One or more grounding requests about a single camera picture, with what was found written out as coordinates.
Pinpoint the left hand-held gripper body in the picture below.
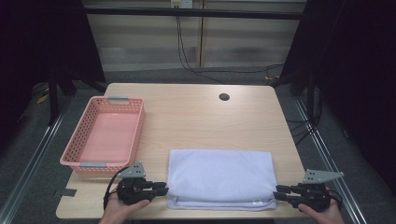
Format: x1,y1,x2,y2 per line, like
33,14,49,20
116,161,156,206

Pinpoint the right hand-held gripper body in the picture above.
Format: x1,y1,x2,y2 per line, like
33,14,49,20
291,169,346,214

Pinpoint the white patterned towel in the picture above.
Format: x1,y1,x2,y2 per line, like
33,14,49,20
165,148,278,212

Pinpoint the person's right hand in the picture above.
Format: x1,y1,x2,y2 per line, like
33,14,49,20
297,198,346,224

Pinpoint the person's left hand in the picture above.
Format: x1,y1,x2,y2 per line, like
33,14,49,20
99,192,151,224

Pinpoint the pink perforated plastic basket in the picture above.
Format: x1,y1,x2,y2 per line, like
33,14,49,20
59,95,146,175

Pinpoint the grey tape piece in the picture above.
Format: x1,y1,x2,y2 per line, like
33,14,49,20
51,188,78,199

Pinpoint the black metal stand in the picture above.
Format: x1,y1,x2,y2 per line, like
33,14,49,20
47,66,61,126

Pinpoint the black curtain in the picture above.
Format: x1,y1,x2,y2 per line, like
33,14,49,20
0,0,106,150
279,0,396,195

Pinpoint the yellow floor object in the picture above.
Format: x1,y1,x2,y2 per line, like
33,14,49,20
35,92,50,105

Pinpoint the black horizontal bar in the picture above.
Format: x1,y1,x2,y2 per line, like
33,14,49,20
83,7,308,21

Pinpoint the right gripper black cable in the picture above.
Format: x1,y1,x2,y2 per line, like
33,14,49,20
326,189,344,210

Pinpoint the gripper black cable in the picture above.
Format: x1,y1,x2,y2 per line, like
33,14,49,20
103,175,124,210
326,189,344,210

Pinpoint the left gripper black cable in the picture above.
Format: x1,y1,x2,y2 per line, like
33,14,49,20
103,175,124,210

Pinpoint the aluminium floor rail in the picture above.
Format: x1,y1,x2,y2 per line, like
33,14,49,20
293,96,368,224
0,96,74,224

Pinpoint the black floor cables bundle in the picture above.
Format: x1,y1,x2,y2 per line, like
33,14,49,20
285,87,323,147

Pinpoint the black hanging wall cable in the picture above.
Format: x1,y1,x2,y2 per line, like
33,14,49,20
176,15,226,85

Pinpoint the white wall power socket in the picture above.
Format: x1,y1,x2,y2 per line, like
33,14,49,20
170,0,193,9

